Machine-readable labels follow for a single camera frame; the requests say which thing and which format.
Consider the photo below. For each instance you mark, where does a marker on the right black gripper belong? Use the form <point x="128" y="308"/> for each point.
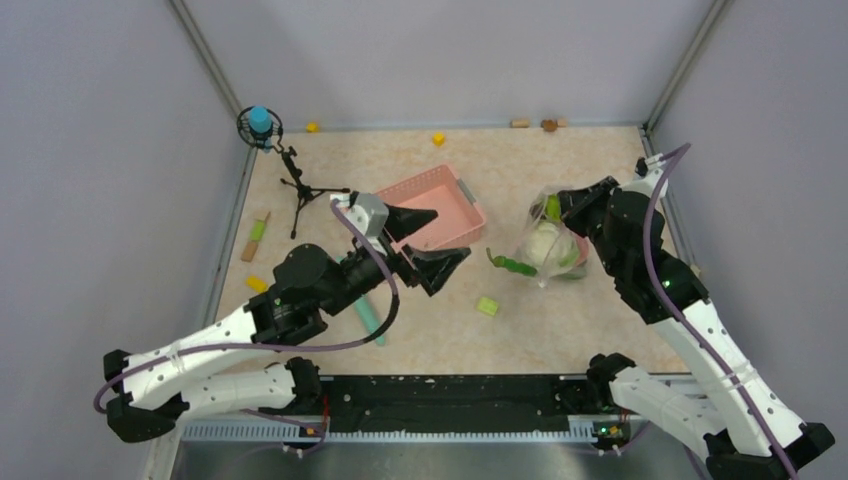
<point x="576" y="202"/>

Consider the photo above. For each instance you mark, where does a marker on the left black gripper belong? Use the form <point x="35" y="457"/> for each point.
<point x="435" y="266"/>

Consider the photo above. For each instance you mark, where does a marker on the pink plastic basket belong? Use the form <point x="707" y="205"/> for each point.
<point x="460" y="221"/>

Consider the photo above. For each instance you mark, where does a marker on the white cauliflower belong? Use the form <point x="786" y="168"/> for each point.
<point x="549" y="246"/>

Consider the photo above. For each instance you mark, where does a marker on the clear pink zip bag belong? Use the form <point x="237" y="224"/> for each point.
<point x="535" y="215"/>

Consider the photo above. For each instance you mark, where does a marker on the green bell pepper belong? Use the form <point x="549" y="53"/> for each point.
<point x="511" y="265"/>

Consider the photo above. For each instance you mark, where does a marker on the green celery stalk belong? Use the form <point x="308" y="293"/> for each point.
<point x="552" y="209"/>

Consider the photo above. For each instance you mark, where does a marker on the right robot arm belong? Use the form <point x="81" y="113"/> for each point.
<point x="744" y="431"/>

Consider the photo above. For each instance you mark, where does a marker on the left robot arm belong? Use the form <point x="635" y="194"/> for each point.
<point x="257" y="356"/>

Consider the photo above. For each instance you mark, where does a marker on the teal silicone tool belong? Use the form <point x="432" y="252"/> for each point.
<point x="367" y="314"/>

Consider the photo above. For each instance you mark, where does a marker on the green square block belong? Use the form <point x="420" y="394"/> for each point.
<point x="487" y="306"/>

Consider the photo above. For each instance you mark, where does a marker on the brown wooden piece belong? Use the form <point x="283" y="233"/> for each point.
<point x="549" y="125"/>

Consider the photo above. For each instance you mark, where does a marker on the green and wood stick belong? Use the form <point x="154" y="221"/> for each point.
<point x="255" y="236"/>

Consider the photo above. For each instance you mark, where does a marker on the yellow block at left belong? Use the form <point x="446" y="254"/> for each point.
<point x="256" y="284"/>

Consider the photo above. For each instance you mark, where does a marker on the blue microphone on tripod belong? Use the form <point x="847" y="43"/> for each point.
<point x="261" y="128"/>

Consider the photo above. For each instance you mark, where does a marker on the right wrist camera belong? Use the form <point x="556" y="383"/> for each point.
<point x="647" y="174"/>

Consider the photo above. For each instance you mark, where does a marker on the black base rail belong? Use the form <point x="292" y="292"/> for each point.
<point x="453" y="404"/>

